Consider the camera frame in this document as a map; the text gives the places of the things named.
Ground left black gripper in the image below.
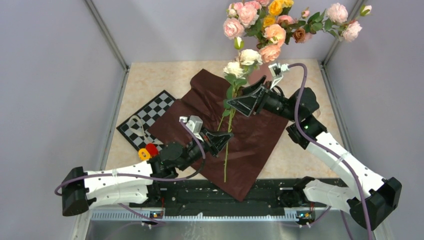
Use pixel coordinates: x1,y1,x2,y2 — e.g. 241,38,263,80
178,126,234,172

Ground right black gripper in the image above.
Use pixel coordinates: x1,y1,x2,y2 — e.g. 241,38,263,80
226,75,299,123

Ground white cream rose stem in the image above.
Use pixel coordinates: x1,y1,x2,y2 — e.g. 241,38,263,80
221,37,263,183

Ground dark red wrapping paper sheet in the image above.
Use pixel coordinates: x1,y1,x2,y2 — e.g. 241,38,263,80
148,69,289,202

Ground peach pink rose stem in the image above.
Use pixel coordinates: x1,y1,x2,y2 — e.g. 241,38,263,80
259,24,286,63

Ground pale pink rose stem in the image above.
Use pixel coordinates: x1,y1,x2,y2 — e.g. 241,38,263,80
293,3,373,44

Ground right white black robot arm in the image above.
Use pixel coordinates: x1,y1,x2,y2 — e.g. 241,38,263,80
226,78,402,230

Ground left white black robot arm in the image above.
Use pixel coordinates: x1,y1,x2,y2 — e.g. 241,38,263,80
55,128,234,217

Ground pink ceramic vase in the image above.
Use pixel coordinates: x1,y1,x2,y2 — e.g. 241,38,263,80
247,62,273,85

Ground artificial roses in vase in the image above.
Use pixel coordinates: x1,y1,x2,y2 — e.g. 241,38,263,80
222,0,314,49

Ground red toy block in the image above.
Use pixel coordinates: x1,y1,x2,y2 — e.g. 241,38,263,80
145,143,159,158

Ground black white chessboard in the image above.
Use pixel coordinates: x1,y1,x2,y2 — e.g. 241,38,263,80
116,90,176,151

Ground yellow toy block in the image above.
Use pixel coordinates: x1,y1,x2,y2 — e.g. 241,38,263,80
138,148,151,162

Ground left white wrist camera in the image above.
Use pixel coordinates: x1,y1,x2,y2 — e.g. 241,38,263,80
179,115,204,142

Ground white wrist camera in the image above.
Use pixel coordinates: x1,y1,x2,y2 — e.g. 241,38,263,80
179,115,204,142
268,62,289,90

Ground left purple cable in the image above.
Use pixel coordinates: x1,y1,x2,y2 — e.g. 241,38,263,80
53,117,207,228

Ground purple cable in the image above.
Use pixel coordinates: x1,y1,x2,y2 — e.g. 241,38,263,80
53,117,207,228
286,62,375,240

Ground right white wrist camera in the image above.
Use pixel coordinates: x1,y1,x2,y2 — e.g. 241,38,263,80
268,62,289,90

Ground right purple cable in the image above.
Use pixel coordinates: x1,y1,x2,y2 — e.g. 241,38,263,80
286,62,375,240

